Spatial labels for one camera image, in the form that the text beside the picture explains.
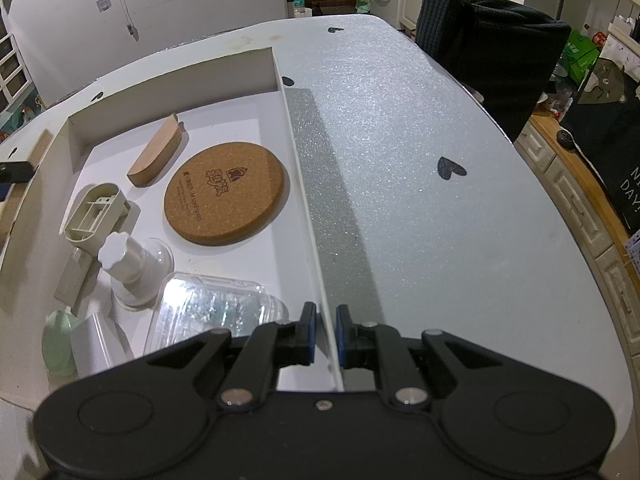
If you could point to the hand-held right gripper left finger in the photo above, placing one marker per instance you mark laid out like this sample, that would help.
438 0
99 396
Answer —
308 334

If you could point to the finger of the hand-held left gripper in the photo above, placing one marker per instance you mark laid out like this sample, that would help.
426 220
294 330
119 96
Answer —
15 172

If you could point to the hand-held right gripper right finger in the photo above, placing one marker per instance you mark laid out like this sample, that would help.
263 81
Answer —
343 336

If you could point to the white oval plastic holder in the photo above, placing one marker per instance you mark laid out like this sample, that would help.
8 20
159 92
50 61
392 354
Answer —
92 217

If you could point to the clear plastic case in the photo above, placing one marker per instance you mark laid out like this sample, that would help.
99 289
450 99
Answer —
220 307

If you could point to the white cardboard box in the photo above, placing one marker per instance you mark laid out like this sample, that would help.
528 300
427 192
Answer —
250 261

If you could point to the half-round wooden piece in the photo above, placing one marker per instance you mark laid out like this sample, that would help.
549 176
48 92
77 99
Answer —
152 152

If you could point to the white suction cup hook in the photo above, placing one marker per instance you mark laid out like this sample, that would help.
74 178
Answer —
132 265

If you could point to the pale green round lid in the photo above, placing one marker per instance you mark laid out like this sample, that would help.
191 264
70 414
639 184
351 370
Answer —
57 345

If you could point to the white drawer cabinet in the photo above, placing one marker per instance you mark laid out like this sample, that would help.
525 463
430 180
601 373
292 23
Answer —
12 60

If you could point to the black computer mouse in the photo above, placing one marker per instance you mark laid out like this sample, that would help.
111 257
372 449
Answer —
565 137

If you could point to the black cloth on chair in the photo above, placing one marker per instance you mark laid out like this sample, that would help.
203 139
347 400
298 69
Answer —
495 55

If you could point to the black bear print bag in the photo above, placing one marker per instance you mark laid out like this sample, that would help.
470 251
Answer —
607 125

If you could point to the green package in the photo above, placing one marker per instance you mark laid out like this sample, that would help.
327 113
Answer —
582 55

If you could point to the grey wall outlet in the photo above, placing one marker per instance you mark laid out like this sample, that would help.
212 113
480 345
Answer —
103 3

